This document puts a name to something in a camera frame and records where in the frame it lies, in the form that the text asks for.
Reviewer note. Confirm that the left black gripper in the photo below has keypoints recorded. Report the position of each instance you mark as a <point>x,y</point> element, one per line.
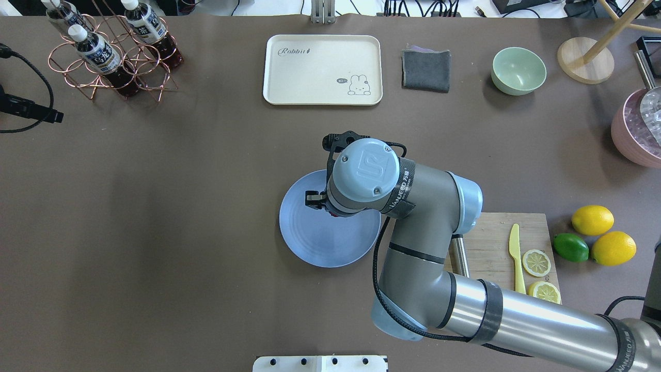
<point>32,110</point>

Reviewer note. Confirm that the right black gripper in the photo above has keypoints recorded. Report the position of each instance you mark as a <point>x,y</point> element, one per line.
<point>314,199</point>

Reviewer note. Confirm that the blue plate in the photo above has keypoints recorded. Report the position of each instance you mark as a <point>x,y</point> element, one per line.
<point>319,238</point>

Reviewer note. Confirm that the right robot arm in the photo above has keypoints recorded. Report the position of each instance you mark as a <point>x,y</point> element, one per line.
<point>424,288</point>

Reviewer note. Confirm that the white mounting plate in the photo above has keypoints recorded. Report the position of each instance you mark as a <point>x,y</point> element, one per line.
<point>322,363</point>

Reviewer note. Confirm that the dark tea bottle front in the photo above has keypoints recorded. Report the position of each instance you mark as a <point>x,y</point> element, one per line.
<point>103,58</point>

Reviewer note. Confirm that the dark tea bottle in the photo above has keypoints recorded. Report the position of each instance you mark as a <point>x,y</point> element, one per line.
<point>103,58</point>
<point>62,15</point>
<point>150,30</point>

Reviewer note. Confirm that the dark tea bottle back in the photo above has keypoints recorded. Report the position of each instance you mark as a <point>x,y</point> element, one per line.
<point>62,15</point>

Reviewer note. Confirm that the cream rabbit tray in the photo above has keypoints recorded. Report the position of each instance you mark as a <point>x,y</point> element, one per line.
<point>323,69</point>

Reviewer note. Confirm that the dark tea bottle middle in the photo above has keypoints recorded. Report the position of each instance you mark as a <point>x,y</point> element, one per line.
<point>150,30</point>

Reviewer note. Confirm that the steel muddler black cap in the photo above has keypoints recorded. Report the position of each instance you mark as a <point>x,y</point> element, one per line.
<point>459,257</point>

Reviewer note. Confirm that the grey folded cloth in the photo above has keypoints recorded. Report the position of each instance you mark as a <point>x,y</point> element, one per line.
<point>426,69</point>

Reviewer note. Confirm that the wooden cutting board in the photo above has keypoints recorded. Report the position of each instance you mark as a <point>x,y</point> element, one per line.
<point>487,248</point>

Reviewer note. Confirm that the yellow plastic knife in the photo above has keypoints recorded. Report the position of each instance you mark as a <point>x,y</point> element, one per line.
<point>515,253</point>

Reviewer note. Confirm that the lemon half left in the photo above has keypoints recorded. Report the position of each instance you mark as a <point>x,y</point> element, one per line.
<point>536,263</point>

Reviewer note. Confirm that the lemon half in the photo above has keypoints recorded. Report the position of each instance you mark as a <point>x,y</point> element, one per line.
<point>546,291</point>
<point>536,263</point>

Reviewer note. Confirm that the green bowl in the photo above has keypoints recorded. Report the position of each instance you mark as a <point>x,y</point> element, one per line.
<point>517,71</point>

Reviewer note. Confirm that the lemon half right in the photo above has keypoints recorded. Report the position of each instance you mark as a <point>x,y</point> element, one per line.
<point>546,291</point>

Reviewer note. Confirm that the green lime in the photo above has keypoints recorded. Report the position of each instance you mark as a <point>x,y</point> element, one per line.
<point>571,247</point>

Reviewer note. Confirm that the yellow lemon near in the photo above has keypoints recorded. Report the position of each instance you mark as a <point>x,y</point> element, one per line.
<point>614,248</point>

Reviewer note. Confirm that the wooden cup tree stand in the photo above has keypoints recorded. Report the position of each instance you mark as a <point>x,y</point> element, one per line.
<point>589,61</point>

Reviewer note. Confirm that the pink bowl with ice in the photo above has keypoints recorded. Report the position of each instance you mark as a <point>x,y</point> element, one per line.
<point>631,136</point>

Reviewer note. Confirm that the metal ice scoop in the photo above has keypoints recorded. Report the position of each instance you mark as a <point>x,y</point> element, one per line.
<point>649,106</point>

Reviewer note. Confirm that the copper wire bottle rack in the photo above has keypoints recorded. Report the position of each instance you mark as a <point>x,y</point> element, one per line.
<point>125,53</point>

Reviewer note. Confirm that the aluminium frame post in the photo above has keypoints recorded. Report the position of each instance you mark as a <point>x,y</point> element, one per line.
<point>323,12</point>

